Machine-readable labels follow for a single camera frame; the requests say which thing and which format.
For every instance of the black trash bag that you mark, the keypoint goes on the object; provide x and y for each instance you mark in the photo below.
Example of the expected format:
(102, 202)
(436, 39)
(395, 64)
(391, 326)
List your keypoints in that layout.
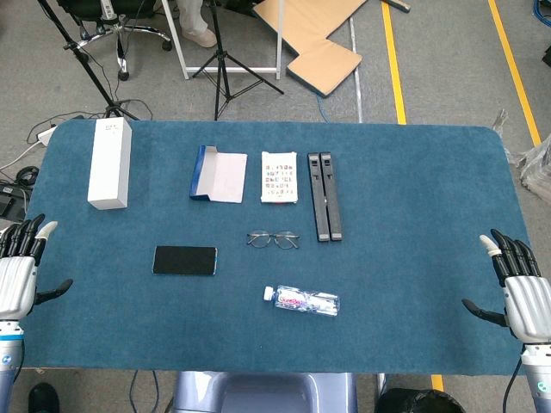
(419, 401)

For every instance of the person's leg with shoe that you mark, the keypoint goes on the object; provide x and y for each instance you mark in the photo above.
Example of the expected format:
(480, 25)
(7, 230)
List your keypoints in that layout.
(196, 21)

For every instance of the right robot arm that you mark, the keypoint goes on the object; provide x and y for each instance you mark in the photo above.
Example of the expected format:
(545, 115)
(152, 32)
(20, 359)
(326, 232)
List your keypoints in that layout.
(538, 374)

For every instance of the black smartphone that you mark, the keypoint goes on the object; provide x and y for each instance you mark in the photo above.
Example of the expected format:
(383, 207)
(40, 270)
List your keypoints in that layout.
(184, 260)

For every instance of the office chair base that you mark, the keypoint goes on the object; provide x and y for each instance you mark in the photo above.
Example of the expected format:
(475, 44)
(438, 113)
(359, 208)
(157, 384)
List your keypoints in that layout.
(114, 26)

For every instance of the black shoe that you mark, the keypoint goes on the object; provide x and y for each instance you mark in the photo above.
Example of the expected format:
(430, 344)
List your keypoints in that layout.
(43, 398)

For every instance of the clear plastic wrapping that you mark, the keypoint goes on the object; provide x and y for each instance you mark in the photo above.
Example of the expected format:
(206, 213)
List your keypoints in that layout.
(534, 163)

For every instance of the white printed card packet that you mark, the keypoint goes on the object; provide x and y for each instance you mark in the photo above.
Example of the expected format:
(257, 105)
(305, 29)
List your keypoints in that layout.
(279, 177)

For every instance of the blue table cloth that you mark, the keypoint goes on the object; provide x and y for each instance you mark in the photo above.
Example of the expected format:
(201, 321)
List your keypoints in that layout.
(275, 245)

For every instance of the thin metal frame eyeglasses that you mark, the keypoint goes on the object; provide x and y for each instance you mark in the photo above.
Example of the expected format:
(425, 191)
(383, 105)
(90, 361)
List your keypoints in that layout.
(274, 240)

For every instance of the flat brown cardboard sheet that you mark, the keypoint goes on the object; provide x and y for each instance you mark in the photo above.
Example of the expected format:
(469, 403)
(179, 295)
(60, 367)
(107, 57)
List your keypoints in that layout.
(314, 38)

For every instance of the open blue white box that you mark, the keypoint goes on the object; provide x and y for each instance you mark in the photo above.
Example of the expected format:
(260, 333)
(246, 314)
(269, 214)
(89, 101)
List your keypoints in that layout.
(218, 175)

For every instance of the tall white rectangular box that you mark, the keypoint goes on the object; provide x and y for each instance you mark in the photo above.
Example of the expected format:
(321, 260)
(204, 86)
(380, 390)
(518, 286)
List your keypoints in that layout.
(109, 163)

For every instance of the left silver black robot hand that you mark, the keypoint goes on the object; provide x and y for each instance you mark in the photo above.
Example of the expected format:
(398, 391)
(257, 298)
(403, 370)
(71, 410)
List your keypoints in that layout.
(16, 279)

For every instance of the white metal frame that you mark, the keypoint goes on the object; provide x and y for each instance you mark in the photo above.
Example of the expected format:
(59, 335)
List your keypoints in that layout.
(224, 51)

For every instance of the black light stand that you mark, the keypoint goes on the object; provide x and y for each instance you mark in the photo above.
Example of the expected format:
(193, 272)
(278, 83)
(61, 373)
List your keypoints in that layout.
(86, 64)

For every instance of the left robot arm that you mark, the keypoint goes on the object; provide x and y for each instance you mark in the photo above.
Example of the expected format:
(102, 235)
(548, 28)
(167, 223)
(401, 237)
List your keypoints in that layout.
(8, 361)

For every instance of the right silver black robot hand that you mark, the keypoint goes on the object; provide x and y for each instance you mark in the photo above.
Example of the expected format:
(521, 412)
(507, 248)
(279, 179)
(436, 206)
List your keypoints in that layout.
(525, 299)

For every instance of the white power strip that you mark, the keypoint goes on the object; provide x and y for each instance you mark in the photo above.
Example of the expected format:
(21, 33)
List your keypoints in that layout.
(46, 137)

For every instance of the black camera tripod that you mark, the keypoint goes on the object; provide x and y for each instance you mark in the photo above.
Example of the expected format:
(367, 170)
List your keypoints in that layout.
(226, 60)

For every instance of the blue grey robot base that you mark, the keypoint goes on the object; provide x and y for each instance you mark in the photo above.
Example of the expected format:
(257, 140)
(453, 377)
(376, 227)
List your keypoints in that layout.
(264, 392)

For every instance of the black power adapter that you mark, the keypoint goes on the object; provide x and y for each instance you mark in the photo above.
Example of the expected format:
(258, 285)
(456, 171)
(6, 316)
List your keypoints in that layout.
(10, 195)

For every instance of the clear plastic water bottle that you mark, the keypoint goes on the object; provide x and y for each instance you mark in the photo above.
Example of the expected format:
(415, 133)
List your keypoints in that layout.
(303, 300)

